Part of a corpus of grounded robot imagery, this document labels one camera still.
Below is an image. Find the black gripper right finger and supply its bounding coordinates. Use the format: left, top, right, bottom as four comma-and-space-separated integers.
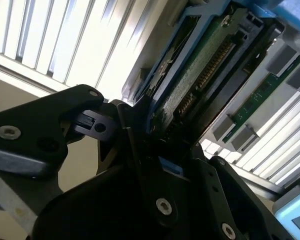
189, 143, 300, 240

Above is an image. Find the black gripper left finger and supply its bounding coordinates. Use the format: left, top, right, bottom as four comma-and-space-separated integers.
0, 84, 181, 226

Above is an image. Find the hard disk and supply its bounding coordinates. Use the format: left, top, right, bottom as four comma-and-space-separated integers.
121, 0, 300, 177

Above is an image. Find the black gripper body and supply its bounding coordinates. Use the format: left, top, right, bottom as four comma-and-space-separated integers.
32, 162, 220, 240

